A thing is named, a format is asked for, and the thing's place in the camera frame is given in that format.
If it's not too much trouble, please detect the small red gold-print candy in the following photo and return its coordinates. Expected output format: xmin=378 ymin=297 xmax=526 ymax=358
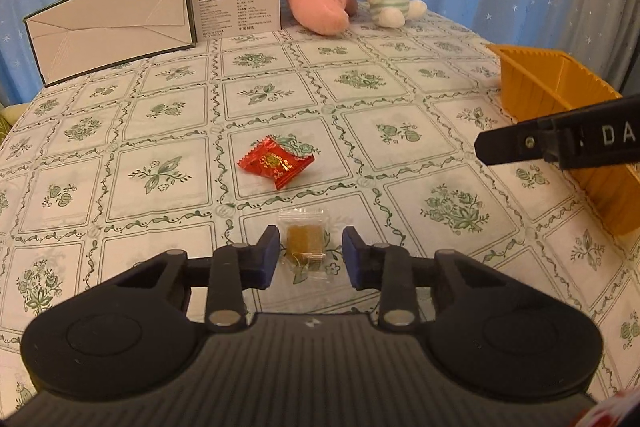
xmin=237 ymin=135 xmax=316 ymax=190

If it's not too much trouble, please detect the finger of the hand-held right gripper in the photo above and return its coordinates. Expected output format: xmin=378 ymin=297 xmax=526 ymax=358
xmin=474 ymin=116 xmax=582 ymax=167

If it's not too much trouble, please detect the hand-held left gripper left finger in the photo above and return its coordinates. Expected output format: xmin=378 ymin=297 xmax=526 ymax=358
xmin=118 ymin=227 xmax=281 ymax=333

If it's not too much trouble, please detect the clear-wrapped brown candy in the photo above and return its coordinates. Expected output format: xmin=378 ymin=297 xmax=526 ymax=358
xmin=277 ymin=207 xmax=331 ymax=279

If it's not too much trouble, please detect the beige flat cardboard box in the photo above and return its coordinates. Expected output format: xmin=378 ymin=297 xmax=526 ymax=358
xmin=22 ymin=0 xmax=197 ymax=88

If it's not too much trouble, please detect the green patterned cushion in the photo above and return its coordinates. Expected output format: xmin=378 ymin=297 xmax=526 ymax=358
xmin=0 ymin=105 xmax=25 ymax=138

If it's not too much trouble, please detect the red patterned cloth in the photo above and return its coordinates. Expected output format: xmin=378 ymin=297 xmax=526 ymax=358
xmin=584 ymin=386 xmax=640 ymax=427

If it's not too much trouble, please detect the green floral tablecloth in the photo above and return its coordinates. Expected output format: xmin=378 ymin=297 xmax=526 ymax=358
xmin=0 ymin=3 xmax=640 ymax=414

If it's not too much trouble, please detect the yellow ribbed plastic tray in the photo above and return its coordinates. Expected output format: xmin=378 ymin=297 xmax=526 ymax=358
xmin=486 ymin=44 xmax=640 ymax=236

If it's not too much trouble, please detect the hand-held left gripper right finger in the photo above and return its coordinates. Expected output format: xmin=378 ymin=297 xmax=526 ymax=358
xmin=342 ymin=227 xmax=507 ymax=333

